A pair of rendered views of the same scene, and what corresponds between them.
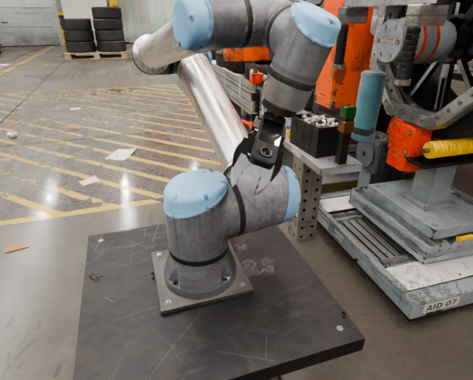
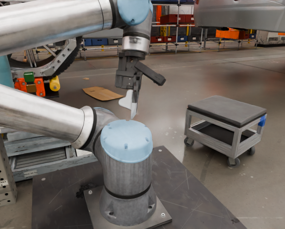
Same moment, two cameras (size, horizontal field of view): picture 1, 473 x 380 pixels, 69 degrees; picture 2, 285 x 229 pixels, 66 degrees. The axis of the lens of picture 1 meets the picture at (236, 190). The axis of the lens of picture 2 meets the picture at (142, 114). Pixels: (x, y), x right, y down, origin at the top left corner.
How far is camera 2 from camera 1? 0.98 m
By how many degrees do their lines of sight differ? 84
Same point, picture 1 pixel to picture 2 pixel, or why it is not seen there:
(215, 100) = (13, 90)
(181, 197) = (147, 136)
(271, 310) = (153, 170)
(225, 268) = not seen: hidden behind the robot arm
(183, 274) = (151, 192)
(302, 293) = not seen: hidden behind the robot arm
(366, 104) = (7, 74)
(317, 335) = (166, 156)
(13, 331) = not seen: outside the picture
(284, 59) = (148, 27)
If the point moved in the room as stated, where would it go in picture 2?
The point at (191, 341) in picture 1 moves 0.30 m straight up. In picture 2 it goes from (186, 201) to (194, 123)
